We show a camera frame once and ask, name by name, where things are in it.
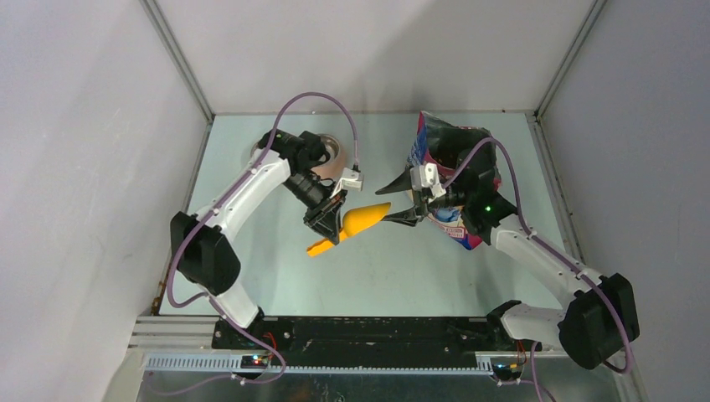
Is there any colourful cat food bag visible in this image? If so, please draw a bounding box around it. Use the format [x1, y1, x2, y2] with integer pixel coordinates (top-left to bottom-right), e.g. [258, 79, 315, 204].
[406, 111, 502, 250]

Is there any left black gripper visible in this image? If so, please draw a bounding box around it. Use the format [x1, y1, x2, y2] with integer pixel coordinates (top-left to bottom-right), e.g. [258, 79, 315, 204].
[282, 170, 347, 245]

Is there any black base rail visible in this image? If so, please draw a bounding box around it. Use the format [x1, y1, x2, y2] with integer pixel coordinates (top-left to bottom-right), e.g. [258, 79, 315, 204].
[211, 316, 532, 368]

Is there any yellow plastic scoop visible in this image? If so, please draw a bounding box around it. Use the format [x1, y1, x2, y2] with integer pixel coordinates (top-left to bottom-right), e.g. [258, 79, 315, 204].
[306, 202, 391, 257]

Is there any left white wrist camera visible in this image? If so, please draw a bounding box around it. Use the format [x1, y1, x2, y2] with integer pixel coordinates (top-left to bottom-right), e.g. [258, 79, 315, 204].
[338, 168, 364, 191]

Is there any left aluminium frame post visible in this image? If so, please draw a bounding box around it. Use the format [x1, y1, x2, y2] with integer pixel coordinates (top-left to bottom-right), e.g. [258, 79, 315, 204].
[139, 0, 215, 124]

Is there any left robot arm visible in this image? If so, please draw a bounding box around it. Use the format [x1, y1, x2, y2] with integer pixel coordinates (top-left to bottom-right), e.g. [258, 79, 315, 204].
[170, 130, 347, 349]

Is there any white cable duct strip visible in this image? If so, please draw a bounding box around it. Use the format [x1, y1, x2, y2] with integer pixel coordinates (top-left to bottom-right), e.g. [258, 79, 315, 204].
[144, 353, 493, 375]

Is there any pink double pet bowl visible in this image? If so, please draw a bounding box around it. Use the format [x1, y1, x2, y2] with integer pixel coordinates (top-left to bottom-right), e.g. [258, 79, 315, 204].
[270, 130, 346, 180]

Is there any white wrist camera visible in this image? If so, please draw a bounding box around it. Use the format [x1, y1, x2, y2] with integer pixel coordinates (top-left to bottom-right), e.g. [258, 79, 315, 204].
[338, 168, 364, 191]
[409, 162, 446, 202]

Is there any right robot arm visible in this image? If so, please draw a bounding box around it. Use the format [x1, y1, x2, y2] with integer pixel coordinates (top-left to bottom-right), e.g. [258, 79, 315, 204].
[376, 150, 640, 372]

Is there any right aluminium frame post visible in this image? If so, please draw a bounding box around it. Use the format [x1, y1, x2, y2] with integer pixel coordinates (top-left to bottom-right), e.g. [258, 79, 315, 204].
[534, 0, 608, 122]

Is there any aluminium frame post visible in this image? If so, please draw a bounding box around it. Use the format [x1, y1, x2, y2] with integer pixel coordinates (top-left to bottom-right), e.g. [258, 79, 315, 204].
[139, 0, 215, 124]
[534, 0, 608, 122]

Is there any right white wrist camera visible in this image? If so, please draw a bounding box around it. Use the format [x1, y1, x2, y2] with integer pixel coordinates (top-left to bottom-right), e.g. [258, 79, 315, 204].
[409, 162, 446, 202]

